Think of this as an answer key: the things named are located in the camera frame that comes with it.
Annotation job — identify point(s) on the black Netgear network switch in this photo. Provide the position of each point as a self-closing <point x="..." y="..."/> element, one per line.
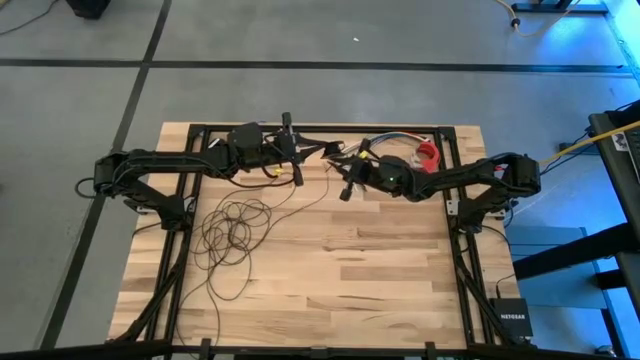
<point x="511" y="317"/>

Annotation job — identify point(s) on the black side desk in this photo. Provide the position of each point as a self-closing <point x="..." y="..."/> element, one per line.
<point x="612" y="175"/>

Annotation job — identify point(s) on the red tape dispenser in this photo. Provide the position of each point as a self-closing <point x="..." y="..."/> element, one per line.
<point x="427" y="155"/>

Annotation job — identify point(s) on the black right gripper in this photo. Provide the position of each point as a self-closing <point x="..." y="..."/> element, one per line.
<point x="390" y="175"/>

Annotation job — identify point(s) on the black stand base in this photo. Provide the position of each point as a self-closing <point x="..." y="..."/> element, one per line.
<point x="555" y="7"/>

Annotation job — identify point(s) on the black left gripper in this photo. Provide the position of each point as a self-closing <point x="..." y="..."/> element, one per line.
<point x="250" y="147"/>

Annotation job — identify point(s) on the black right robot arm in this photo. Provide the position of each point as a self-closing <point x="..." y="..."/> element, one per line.
<point x="475" y="172"/>

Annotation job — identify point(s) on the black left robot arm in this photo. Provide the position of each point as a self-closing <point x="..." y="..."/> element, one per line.
<point x="150" y="162"/>

